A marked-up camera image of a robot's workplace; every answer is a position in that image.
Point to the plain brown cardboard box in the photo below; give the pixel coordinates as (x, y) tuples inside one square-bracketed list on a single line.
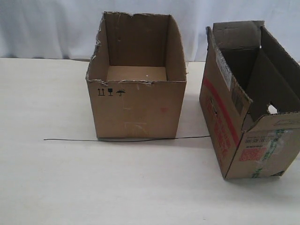
[(136, 76)]

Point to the printed cardboard box red stripe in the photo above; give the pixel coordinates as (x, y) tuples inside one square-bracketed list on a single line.
[(250, 98)]

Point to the white backdrop curtain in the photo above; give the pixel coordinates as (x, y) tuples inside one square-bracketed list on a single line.
[(66, 29)]

